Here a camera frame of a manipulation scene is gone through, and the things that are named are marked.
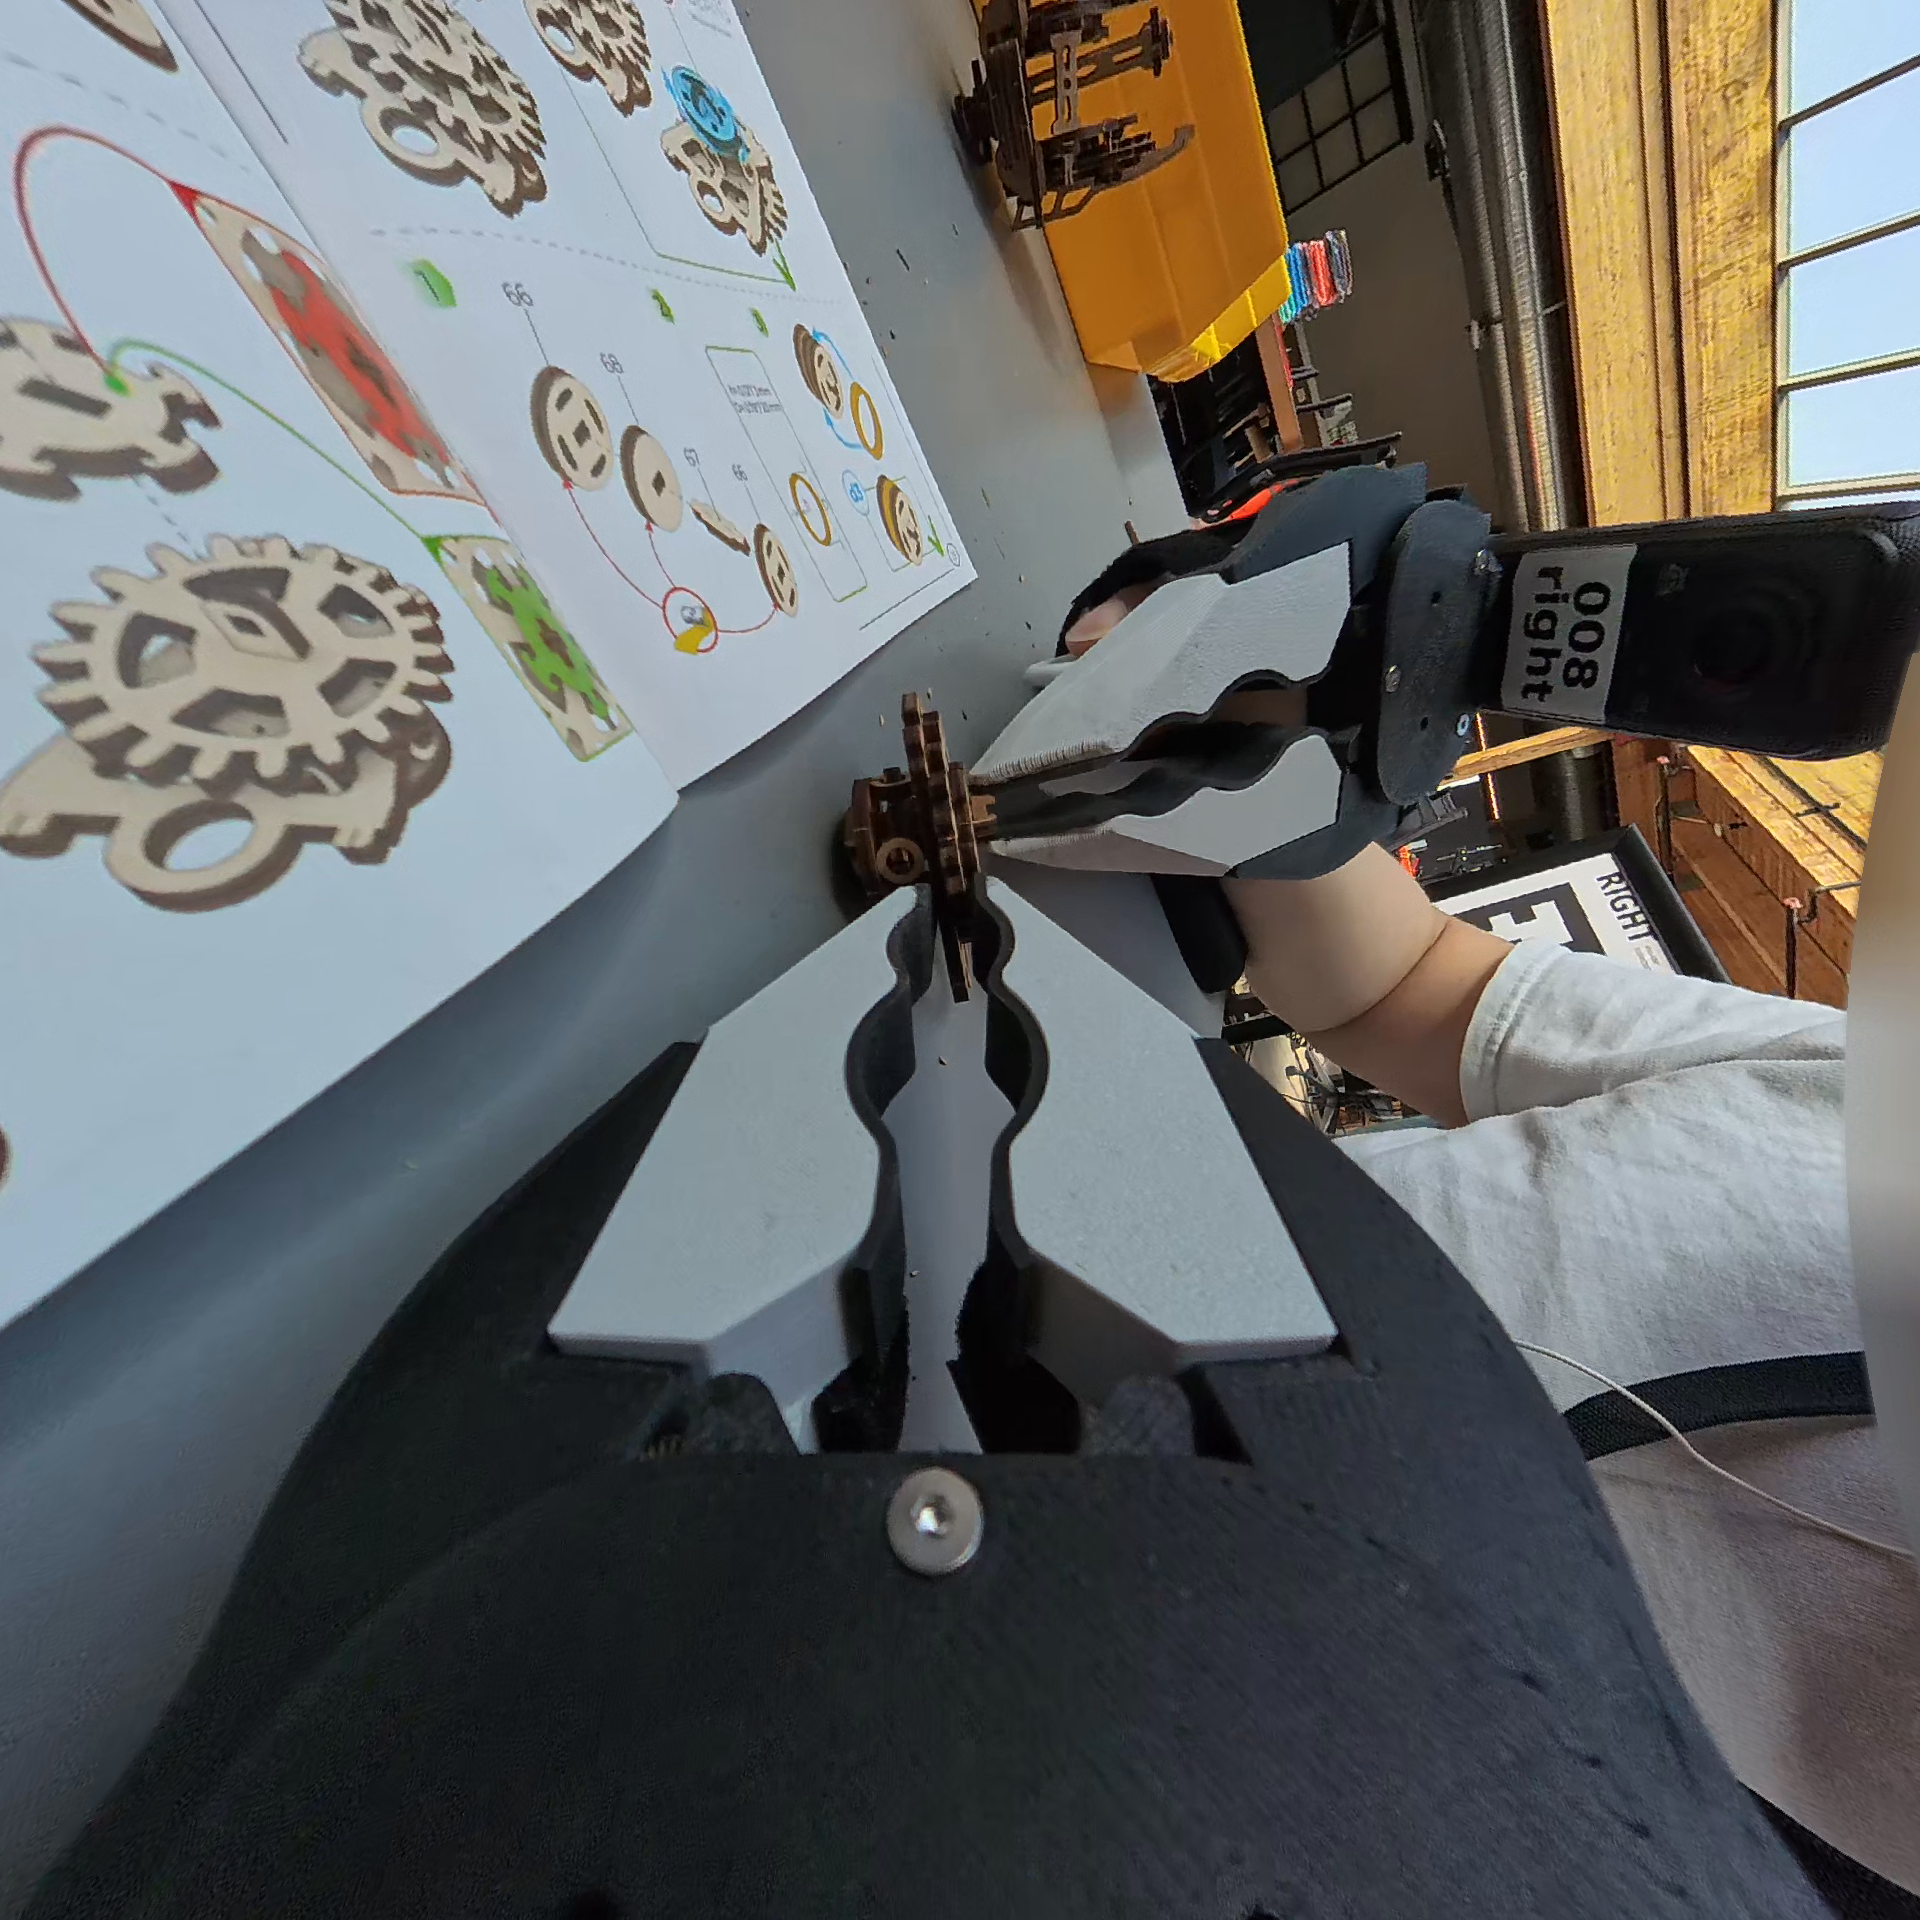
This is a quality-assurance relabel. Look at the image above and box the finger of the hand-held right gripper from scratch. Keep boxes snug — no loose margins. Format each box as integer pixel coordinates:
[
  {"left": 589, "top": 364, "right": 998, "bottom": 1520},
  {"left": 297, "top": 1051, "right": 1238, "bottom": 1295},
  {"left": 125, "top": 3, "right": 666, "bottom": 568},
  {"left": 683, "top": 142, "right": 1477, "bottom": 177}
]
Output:
[
  {"left": 965, "top": 538, "right": 1366, "bottom": 797},
  {"left": 980, "top": 725, "right": 1375, "bottom": 885}
]

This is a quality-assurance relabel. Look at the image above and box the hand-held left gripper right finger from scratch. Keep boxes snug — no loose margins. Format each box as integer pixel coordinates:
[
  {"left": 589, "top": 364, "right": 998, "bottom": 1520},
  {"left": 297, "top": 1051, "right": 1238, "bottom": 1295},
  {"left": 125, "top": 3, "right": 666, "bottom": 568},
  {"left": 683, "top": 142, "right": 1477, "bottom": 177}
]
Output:
[{"left": 959, "top": 880, "right": 1340, "bottom": 1451}]

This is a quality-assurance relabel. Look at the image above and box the assembly instruction sheet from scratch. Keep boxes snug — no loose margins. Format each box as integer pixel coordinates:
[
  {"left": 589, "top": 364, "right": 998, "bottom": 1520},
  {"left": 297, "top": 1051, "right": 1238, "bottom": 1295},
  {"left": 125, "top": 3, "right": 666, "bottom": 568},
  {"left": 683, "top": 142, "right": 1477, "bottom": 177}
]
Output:
[
  {"left": 0, "top": 0, "right": 679, "bottom": 1328},
  {"left": 158, "top": 0, "right": 980, "bottom": 791}
]

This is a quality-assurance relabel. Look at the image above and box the metal duct pipe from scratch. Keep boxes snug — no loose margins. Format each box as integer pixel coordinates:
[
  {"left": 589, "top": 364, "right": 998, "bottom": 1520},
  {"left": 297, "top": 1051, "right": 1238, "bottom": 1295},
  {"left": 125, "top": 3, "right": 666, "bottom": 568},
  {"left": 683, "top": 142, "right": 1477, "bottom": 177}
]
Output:
[{"left": 1432, "top": 0, "right": 1585, "bottom": 526}]

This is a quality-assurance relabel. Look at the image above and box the person's right forearm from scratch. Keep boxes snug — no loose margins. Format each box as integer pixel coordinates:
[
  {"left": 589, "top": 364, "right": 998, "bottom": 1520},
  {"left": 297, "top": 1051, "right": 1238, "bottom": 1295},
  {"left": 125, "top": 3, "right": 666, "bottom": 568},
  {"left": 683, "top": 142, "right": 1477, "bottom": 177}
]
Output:
[{"left": 1321, "top": 939, "right": 1869, "bottom": 1417}]

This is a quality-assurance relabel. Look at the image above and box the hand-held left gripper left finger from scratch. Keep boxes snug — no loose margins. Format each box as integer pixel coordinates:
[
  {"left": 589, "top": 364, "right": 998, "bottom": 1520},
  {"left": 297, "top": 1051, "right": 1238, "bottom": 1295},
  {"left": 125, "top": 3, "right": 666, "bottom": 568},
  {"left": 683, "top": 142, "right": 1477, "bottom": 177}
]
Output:
[{"left": 546, "top": 885, "right": 918, "bottom": 1451}]

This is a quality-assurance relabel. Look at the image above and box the person's pale garment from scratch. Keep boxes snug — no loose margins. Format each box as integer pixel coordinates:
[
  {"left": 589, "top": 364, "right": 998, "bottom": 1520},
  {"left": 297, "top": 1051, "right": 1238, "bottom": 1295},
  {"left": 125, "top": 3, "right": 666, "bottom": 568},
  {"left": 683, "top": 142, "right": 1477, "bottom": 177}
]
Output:
[{"left": 1556, "top": 1347, "right": 1920, "bottom": 1896}]

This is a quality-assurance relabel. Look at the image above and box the person's right hand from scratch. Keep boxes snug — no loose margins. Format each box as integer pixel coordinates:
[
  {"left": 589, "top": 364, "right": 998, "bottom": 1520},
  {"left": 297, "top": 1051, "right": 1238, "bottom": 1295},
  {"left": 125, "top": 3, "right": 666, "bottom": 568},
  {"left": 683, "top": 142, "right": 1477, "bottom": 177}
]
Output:
[{"left": 1059, "top": 578, "right": 1467, "bottom": 1128}]

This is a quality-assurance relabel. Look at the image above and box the large paned window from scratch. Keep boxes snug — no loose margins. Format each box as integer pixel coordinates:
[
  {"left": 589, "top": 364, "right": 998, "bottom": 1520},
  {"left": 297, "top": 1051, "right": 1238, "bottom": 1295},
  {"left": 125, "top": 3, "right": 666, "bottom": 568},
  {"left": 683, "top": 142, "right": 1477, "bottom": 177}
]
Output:
[{"left": 1774, "top": 0, "right": 1920, "bottom": 505}]

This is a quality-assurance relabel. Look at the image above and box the black framed sign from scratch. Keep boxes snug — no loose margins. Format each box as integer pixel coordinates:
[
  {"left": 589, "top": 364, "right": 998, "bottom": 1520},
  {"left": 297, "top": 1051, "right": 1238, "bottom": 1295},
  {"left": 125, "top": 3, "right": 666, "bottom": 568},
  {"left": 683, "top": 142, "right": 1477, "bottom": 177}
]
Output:
[{"left": 1425, "top": 823, "right": 1729, "bottom": 986}]

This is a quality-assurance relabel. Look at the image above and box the yellow plastic bin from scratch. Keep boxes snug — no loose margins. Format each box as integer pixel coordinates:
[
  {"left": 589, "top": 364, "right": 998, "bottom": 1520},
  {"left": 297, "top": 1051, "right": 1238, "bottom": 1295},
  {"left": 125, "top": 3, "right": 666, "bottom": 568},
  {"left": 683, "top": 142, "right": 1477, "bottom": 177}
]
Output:
[{"left": 1033, "top": 0, "right": 1295, "bottom": 379}]

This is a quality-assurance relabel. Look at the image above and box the wooden gear assembly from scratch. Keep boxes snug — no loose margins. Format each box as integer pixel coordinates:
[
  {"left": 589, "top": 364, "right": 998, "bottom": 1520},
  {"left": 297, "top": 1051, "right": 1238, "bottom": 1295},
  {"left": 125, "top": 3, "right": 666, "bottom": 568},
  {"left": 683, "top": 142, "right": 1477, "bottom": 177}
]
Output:
[{"left": 838, "top": 691, "right": 1001, "bottom": 1004}]

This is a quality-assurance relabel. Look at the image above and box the pale blurred object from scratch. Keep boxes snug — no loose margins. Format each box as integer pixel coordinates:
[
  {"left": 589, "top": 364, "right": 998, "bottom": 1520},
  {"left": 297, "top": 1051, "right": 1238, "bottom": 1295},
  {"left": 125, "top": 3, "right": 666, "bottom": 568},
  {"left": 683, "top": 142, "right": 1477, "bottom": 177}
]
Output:
[{"left": 1842, "top": 719, "right": 1920, "bottom": 1666}]

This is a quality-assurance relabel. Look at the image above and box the dark wooden model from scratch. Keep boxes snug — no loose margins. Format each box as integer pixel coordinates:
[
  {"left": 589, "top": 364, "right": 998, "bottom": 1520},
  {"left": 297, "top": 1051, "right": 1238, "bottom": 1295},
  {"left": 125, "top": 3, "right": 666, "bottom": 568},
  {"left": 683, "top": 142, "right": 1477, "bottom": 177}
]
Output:
[{"left": 952, "top": 0, "right": 1196, "bottom": 231}]

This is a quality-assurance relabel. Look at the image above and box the thin white cable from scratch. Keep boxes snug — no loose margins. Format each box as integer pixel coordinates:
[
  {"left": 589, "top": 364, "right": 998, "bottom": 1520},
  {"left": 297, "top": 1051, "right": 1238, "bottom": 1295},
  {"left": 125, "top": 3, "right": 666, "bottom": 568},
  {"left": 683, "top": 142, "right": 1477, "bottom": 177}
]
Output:
[{"left": 1514, "top": 1337, "right": 1875, "bottom": 1564}]

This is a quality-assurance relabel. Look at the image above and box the wooden workbench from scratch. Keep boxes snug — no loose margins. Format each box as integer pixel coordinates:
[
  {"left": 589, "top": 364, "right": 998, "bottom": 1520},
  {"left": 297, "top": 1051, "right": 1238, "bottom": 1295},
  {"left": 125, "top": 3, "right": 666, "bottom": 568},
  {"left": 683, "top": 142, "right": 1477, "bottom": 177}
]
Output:
[{"left": 1612, "top": 741, "right": 1885, "bottom": 1008}]

